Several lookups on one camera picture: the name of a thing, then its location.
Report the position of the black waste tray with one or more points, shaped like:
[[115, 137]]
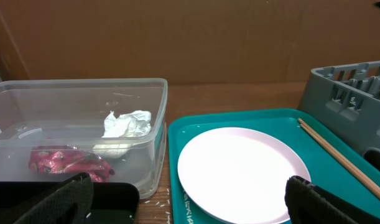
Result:
[[112, 202]]

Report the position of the pink round plate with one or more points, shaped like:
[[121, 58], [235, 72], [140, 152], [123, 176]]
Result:
[[238, 175]]

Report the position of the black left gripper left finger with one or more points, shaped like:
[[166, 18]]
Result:
[[66, 202]]

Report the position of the white napkin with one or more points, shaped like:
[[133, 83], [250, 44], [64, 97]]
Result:
[[131, 125]]

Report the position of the grey dishwasher rack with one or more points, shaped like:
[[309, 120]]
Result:
[[346, 99]]

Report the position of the clear plastic bin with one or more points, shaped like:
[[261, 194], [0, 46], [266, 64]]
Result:
[[72, 113]]

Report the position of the wooden chopstick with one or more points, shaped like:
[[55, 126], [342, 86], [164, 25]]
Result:
[[342, 158], [339, 163]]

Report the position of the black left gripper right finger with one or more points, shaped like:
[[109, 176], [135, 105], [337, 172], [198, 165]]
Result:
[[308, 203]]

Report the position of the red snack wrapper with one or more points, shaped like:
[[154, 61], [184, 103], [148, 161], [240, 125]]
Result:
[[69, 160]]

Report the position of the teal plastic tray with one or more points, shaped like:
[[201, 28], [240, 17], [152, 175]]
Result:
[[284, 125]]

